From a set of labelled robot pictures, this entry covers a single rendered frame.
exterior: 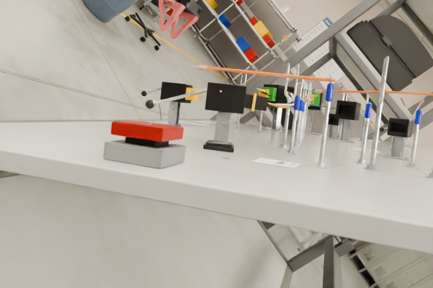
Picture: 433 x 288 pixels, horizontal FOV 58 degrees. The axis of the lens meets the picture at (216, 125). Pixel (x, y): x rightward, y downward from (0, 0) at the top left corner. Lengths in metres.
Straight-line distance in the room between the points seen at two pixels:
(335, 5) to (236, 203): 8.51
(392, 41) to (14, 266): 1.40
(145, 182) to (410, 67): 1.39
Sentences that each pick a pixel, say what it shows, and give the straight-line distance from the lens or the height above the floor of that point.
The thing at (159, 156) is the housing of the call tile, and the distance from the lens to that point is 0.33.
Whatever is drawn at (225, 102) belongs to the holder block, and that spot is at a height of 1.13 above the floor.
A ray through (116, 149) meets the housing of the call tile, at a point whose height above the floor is 1.07.
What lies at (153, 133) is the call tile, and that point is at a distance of 0.33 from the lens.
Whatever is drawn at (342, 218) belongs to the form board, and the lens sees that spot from 0.27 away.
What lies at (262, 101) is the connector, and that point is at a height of 1.17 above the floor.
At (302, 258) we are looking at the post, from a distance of 1.50.
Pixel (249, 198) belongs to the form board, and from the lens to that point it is 0.28.
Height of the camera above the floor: 1.23
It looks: 14 degrees down
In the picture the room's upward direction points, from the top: 53 degrees clockwise
